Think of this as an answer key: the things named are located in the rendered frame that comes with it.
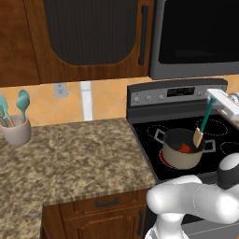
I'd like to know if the beige cooking pot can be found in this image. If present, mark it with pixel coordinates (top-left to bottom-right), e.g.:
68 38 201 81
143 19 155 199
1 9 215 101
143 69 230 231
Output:
154 128 217 171

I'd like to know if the grey wall socket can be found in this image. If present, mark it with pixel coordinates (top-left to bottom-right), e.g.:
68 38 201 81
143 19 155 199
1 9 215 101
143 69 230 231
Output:
52 82 69 99

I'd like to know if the black drawer handle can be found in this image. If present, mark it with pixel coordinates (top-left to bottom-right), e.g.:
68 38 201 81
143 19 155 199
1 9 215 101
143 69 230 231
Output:
94 197 121 209

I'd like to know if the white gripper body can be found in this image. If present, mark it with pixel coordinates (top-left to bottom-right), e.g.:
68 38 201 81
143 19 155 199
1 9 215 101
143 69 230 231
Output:
206 88 239 121

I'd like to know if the teal spatula wooden handle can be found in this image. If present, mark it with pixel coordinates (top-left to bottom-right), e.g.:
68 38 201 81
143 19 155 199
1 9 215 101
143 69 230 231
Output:
0 94 16 128

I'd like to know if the white wall strip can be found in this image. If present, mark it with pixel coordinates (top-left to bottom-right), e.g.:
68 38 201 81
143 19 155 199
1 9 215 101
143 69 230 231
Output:
79 80 94 122

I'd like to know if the wooden drawer front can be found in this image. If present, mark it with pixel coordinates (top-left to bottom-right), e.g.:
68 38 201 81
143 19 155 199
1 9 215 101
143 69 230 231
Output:
58 189 148 219

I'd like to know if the grey microwave oven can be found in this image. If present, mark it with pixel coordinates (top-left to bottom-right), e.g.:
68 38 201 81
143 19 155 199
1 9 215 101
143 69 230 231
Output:
148 0 239 80

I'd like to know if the plain wooden cupboard door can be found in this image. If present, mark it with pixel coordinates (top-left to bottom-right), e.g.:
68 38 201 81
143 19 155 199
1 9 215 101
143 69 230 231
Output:
0 0 42 89

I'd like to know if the black base cupboard handle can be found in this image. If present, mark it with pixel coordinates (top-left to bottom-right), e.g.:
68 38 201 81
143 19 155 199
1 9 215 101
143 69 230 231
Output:
136 208 146 237

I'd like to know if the red bell pepper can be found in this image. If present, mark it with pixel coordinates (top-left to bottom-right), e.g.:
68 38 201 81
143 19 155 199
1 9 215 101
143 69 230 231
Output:
179 143 191 154

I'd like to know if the wooden base cupboard door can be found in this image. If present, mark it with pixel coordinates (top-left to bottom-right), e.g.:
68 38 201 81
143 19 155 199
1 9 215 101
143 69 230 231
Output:
62 204 148 239

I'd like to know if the beige utensil cup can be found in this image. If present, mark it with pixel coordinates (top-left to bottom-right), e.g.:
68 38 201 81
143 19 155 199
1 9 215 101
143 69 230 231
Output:
0 114 33 148

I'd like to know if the teal spoon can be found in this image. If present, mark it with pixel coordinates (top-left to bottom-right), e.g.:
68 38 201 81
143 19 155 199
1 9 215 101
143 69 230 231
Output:
15 89 32 124

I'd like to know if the teal handled wooden spatula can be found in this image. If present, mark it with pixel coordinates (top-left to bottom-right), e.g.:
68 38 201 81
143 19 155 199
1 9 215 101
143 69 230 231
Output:
192 96 216 148

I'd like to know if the wooden cupboard door dark panel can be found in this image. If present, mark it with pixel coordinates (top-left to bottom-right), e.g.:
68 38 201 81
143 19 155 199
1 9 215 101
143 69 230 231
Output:
23 0 155 84

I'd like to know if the black and grey stove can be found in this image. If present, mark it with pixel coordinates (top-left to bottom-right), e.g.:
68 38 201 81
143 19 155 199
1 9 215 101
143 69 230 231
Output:
126 77 239 239

